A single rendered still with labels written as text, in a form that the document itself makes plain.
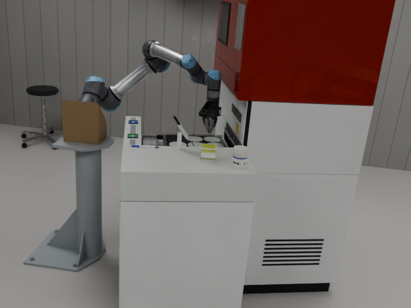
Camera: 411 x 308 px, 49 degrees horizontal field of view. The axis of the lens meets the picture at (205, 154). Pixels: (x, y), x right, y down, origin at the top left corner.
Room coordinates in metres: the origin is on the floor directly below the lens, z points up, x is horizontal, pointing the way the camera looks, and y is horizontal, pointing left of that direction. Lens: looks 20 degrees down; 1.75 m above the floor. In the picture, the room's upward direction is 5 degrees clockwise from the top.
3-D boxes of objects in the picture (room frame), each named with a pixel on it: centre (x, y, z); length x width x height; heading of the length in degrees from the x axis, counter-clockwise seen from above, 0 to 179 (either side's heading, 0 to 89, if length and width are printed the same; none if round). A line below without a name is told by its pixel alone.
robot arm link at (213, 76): (2.52, -0.01, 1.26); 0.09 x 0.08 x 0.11; 52
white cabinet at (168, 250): (2.33, 0.15, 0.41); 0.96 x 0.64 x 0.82; 10
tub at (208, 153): (2.05, -0.01, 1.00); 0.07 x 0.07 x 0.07; 0
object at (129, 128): (2.43, 0.42, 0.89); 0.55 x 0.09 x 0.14; 10
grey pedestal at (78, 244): (2.60, 0.83, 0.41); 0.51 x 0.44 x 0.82; 84
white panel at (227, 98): (2.65, -0.13, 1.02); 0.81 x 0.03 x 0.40; 10
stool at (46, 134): (4.68, 1.82, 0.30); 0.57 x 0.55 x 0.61; 167
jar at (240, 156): (1.98, -0.16, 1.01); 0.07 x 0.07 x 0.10
